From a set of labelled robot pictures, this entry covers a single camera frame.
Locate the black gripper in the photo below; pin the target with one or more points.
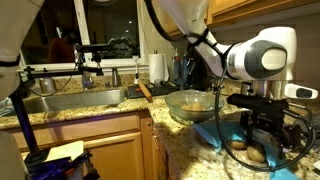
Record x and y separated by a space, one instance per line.
266 123

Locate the brown potato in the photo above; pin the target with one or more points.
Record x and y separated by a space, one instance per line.
256 153
194 106
237 145

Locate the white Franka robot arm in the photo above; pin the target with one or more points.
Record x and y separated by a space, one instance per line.
283 40

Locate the blue and clear potato bag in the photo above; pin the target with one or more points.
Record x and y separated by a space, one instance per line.
213 131

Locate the small drinking glass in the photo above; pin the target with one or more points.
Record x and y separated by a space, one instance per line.
158 82

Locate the stainless steel canister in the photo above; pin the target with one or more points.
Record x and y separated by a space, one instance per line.
246 88

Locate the white tray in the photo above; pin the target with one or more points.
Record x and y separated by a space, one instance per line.
316 165

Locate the black countertop appliance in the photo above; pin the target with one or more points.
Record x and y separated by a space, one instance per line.
200 73

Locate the clear glass bowl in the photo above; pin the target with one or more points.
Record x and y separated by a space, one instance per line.
176 103

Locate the blue bottle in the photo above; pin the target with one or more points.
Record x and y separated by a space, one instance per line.
187 68

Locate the clear plastic bottle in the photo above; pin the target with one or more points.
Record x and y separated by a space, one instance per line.
176 66

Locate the black counter mat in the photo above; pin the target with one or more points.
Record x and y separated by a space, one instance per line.
160 90

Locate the white paper towel roll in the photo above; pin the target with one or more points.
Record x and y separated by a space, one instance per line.
156 68

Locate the wooden rolling pin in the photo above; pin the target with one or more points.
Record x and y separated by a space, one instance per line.
145 91

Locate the white dish brush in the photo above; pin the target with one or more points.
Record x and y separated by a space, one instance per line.
136 70

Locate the metal soap dispenser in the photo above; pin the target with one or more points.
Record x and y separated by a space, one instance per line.
116 77

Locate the wooden base cabinet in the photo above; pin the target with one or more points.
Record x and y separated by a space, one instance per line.
100 140

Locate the chrome faucet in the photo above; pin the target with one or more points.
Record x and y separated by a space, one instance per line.
87 80

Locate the stainless steel sink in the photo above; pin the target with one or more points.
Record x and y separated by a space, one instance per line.
73 100

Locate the light wooden board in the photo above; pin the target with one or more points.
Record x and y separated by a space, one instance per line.
66 150

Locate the purple and red vacuum cleaner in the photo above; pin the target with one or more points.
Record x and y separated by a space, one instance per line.
63 168

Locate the metal cup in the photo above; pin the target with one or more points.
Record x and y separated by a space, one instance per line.
47 85

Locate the black stand pole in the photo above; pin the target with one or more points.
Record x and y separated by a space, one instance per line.
23 123

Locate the black wrist-mounted camera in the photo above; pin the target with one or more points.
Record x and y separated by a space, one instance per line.
256 102

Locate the wooden wall cabinet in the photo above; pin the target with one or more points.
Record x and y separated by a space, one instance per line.
233 8

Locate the black stereo camera bar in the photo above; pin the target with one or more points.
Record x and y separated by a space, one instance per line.
95 47

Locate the white kitchen window frame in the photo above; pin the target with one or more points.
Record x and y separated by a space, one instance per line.
81 20

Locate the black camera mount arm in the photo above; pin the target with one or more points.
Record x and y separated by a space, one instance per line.
53 71

